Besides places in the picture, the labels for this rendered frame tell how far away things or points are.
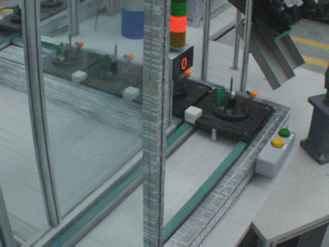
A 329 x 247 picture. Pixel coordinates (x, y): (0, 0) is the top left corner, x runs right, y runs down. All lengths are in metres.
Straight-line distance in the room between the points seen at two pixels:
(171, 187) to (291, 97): 0.84
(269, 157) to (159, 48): 0.91
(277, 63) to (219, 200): 0.77
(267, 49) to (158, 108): 1.25
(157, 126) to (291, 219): 0.81
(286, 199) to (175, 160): 0.38
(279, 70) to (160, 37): 1.29
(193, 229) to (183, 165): 0.34
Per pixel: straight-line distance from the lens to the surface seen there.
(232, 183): 1.51
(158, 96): 0.82
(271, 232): 1.51
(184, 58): 1.58
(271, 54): 2.03
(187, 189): 1.54
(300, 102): 2.18
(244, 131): 1.72
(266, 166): 1.63
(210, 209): 1.41
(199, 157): 1.67
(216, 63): 2.39
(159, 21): 0.76
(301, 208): 1.61
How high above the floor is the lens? 1.90
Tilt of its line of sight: 32 degrees down
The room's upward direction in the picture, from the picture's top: 2 degrees clockwise
